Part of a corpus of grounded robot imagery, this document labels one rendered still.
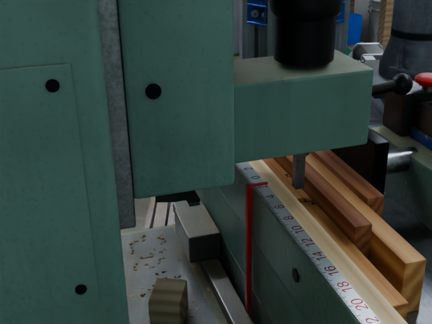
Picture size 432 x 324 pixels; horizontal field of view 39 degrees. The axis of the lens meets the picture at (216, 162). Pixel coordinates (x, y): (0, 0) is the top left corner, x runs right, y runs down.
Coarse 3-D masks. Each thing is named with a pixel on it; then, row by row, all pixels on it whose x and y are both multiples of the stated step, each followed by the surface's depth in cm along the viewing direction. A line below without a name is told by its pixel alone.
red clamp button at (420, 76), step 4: (416, 76) 64; (420, 76) 63; (424, 76) 63; (428, 76) 63; (416, 80) 64; (420, 80) 63; (424, 80) 63; (428, 80) 63; (420, 84) 64; (424, 84) 63; (428, 84) 63
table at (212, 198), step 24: (216, 192) 70; (384, 192) 67; (216, 216) 71; (384, 216) 62; (408, 216) 62; (240, 240) 63; (408, 240) 58; (240, 264) 64; (264, 264) 56; (264, 288) 57; (288, 312) 52; (408, 312) 48
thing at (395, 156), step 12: (372, 132) 58; (372, 144) 56; (384, 144) 55; (348, 156) 61; (360, 156) 58; (372, 156) 56; (384, 156) 56; (396, 156) 61; (408, 156) 61; (360, 168) 59; (372, 168) 56; (384, 168) 57; (396, 168) 61; (408, 168) 62; (372, 180) 57; (384, 180) 57
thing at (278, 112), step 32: (256, 64) 53; (352, 64) 52; (256, 96) 49; (288, 96) 50; (320, 96) 50; (352, 96) 51; (256, 128) 50; (288, 128) 51; (320, 128) 52; (352, 128) 53
